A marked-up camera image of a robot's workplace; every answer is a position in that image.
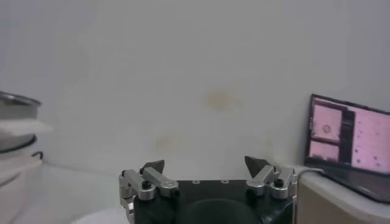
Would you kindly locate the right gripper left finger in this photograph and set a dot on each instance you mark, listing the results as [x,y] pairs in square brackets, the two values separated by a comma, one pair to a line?
[152,182]

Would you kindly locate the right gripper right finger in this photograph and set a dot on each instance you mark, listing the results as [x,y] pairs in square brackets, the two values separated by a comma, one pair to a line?
[268,179]

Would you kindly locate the stainless steel steamer basket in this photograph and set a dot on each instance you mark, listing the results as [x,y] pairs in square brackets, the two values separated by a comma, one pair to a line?
[15,106]

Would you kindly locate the black laptop with pink screen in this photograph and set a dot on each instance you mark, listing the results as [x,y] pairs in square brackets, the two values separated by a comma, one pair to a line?
[365,137]

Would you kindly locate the white electric cooker base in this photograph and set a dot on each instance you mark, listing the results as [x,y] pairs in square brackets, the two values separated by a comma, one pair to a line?
[15,182]

